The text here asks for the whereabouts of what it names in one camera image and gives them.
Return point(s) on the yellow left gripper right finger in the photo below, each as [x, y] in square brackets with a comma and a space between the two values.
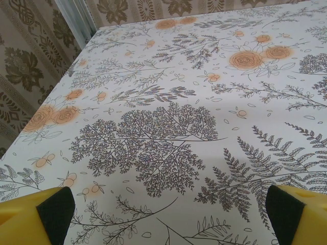
[301, 219]

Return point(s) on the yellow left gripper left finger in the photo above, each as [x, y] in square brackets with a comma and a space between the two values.
[23, 219]

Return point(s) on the white floral tablecloth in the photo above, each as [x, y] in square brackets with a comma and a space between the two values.
[163, 102]

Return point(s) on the aluminium frame post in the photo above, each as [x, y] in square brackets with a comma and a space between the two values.
[76, 20]

